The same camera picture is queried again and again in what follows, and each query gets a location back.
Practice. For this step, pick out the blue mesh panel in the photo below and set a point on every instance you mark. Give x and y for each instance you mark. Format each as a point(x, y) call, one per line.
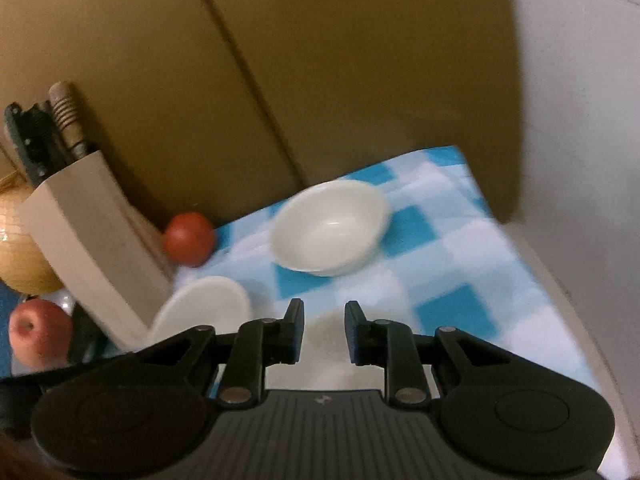
point(5, 330)

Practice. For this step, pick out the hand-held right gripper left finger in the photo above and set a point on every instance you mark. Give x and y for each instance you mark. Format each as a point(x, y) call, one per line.
point(298, 332)

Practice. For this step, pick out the white bowl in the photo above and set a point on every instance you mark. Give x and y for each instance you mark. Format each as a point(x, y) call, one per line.
point(325, 355)
point(205, 305)
point(325, 230)

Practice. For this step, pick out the wooden knife block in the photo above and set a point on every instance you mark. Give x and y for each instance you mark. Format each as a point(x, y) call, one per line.
point(95, 240)

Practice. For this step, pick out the red tomato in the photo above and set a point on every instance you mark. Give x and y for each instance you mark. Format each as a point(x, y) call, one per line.
point(189, 239)

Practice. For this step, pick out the wooden cabinet door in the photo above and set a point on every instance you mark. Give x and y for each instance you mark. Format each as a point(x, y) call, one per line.
point(125, 60)
point(375, 60)

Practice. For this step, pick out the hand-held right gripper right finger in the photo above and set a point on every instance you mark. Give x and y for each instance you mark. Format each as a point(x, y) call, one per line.
point(353, 336)

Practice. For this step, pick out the dark grey object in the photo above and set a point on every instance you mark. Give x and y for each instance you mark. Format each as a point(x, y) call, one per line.
point(87, 332)

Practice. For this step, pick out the blue checkered tablecloth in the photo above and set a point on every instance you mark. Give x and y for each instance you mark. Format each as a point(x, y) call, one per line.
point(450, 240)

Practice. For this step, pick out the red apple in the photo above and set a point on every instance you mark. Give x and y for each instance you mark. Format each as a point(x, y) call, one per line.
point(40, 332)

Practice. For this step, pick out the yellow pomelo in net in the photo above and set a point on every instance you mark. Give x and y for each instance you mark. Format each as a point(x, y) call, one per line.
point(20, 250)

